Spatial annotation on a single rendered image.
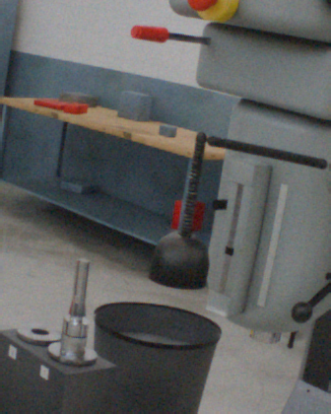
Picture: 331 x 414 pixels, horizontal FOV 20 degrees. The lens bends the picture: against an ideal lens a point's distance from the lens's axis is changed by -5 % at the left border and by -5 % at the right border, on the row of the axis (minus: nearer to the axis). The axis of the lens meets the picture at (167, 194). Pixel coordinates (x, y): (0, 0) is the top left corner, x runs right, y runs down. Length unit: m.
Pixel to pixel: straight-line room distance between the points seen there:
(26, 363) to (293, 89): 0.77
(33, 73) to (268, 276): 7.45
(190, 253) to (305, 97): 0.24
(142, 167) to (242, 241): 6.29
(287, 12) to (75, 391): 0.82
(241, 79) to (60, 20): 7.20
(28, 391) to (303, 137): 0.75
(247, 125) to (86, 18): 6.90
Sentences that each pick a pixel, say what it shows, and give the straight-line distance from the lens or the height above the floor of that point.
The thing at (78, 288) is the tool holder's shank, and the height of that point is 1.24.
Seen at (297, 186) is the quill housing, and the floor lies 1.53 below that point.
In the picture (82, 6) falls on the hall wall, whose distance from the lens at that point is 8.25.
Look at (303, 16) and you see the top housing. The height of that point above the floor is 1.76.
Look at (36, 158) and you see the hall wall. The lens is 8.56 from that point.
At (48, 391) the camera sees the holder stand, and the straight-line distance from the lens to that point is 1.69.
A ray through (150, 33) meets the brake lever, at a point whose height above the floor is 1.70.
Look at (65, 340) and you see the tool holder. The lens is 1.68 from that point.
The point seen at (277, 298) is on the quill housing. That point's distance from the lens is 1.30.
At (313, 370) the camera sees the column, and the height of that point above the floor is 1.11.
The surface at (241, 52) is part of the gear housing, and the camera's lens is 1.28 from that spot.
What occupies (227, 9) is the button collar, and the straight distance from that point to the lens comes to 1.16.
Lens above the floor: 1.73
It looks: 11 degrees down
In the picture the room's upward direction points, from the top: 9 degrees clockwise
